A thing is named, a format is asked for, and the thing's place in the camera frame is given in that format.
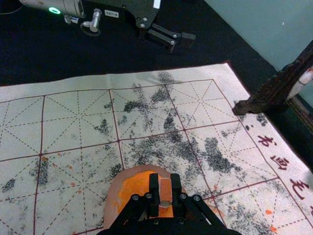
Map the calligraphy practice cloth red grid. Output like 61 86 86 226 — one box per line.
0 62 313 235

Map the dark cable with silver plug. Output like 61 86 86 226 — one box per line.
64 8 103 37

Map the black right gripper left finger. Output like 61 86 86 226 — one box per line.
110 173 160 230

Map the small rectangular stone seal stamp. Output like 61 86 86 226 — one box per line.
158 178 172 210

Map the black table cloth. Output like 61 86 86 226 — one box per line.
0 0 313 173

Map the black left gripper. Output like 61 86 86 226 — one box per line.
84 0 197 54

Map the plain pale wall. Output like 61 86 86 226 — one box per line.
204 0 313 110

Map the round pink dish orange ink paste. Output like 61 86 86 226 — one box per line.
103 164 183 231

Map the calligraphy brush with white tip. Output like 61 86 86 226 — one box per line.
286 65 313 101

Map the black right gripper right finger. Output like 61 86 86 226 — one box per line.
171 173 227 228

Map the dark carved wooden brush rack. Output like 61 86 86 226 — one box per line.
233 39 313 134

